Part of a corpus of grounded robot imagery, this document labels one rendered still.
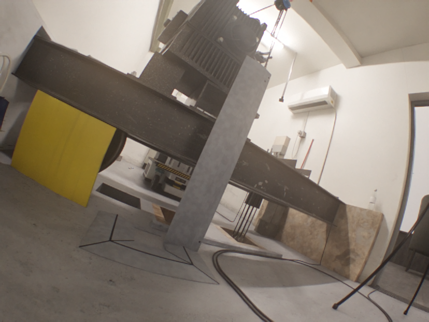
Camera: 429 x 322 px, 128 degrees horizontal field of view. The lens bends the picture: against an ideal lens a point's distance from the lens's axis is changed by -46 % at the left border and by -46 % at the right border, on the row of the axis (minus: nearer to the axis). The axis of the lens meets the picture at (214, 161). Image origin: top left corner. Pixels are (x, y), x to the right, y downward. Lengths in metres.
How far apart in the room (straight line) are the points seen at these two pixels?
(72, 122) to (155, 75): 0.48
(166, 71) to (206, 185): 0.62
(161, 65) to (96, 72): 0.35
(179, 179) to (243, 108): 1.38
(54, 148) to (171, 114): 0.63
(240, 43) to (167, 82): 0.51
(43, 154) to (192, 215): 0.79
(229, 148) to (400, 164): 1.77
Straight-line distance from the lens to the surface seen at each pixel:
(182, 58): 1.05
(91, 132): 0.94
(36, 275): 0.53
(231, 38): 1.22
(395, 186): 2.12
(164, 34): 1.41
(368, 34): 3.09
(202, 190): 0.89
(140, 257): 0.72
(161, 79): 1.04
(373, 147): 2.36
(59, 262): 0.58
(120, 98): 1.02
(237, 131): 0.94
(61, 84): 1.14
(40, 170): 1.05
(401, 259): 8.57
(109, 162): 1.26
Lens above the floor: 0.37
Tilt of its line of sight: 6 degrees up
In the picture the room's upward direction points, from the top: 24 degrees clockwise
